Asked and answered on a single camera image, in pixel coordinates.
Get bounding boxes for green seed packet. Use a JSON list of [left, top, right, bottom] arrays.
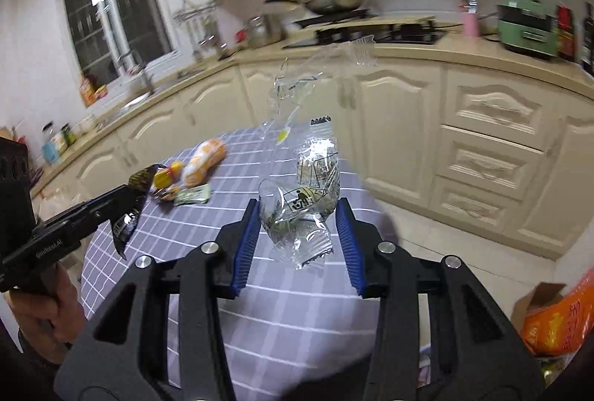
[[174, 184, 212, 206]]

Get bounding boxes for clear plastic wrapper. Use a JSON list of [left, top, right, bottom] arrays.
[[258, 116, 340, 269]]

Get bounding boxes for black snack wrapper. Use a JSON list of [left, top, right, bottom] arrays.
[[110, 164, 160, 260]]

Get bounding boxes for chrome kitchen faucet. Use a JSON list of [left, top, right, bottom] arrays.
[[118, 49, 155, 96]]

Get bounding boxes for kitchen window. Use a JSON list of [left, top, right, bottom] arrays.
[[63, 0, 174, 89]]

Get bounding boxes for person left hand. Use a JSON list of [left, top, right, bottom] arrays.
[[3, 264, 86, 365]]

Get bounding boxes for yellow pink snack wrapper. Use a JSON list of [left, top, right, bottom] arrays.
[[153, 161, 185, 190]]

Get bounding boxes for white orange plastic bag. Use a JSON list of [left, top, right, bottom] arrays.
[[181, 138, 226, 188]]

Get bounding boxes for large plastic jar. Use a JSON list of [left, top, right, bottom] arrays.
[[42, 122, 68, 156]]

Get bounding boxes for orange seasoning packet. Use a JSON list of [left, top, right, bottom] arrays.
[[79, 73, 109, 108]]

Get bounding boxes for brown cardboard box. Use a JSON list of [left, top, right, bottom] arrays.
[[510, 282, 566, 333]]

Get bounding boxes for orange rice bag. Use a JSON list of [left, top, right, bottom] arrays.
[[519, 268, 593, 357]]

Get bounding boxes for grey checkered tablecloth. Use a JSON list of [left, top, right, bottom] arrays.
[[75, 128, 419, 400]]

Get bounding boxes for cream lower cabinets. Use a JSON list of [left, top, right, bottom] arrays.
[[32, 41, 593, 259]]

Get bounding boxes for stainless steel stockpot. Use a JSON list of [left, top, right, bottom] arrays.
[[246, 14, 287, 48]]

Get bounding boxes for black gas stove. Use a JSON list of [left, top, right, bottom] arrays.
[[284, 16, 447, 49]]

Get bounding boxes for pink utensil holder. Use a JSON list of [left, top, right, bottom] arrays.
[[459, 0, 480, 38]]

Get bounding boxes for dark green glass bottle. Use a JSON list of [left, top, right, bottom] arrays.
[[581, 2, 594, 75]]

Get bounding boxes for green electric cooker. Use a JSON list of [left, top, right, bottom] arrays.
[[497, 0, 557, 59]]

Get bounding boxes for hanging utensil rail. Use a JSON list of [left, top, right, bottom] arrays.
[[173, 0, 231, 62]]

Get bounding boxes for steel wok with handle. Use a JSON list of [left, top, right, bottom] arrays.
[[264, 0, 365, 15]]

